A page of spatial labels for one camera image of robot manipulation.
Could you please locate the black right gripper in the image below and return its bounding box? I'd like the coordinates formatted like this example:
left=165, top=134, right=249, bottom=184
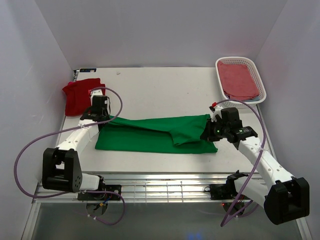
left=200, top=118, right=229, bottom=142

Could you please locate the green t shirt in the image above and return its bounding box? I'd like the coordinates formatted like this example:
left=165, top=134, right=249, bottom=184
left=95, top=114, right=218, bottom=154

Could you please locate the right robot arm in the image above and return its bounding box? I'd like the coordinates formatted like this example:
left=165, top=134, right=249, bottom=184
left=201, top=105, right=310, bottom=225

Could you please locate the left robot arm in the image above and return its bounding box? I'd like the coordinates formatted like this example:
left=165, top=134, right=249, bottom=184
left=42, top=95, right=110, bottom=200

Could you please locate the folded red t shirt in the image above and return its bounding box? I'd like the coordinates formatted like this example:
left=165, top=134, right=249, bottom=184
left=62, top=78, right=105, bottom=117

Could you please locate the light blue t shirt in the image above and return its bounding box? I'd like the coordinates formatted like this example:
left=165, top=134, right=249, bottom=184
left=246, top=96, right=260, bottom=102

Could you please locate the blue label sticker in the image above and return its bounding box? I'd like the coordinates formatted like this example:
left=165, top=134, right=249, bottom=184
left=79, top=68, right=97, bottom=73

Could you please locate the pink t shirt in basket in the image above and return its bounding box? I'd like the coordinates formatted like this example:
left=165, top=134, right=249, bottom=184
left=217, top=61, right=259, bottom=101

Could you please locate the white perforated plastic basket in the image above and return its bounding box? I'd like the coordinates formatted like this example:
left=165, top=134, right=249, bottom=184
left=215, top=56, right=267, bottom=109

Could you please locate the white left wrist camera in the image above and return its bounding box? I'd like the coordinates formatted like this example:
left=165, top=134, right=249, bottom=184
left=90, top=88, right=105, bottom=97

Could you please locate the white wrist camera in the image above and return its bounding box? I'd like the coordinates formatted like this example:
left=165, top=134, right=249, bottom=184
left=209, top=102, right=224, bottom=119
left=90, top=88, right=105, bottom=97

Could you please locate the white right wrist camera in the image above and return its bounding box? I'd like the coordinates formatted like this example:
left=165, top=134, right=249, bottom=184
left=209, top=102, right=224, bottom=119

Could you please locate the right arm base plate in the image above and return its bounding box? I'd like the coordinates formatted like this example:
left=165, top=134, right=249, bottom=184
left=203, top=183, right=238, bottom=200

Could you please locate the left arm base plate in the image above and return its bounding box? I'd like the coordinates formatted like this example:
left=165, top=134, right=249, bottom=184
left=77, top=184, right=122, bottom=201

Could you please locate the aluminium rail frame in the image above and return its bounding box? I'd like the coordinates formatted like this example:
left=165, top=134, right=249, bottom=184
left=22, top=173, right=312, bottom=240

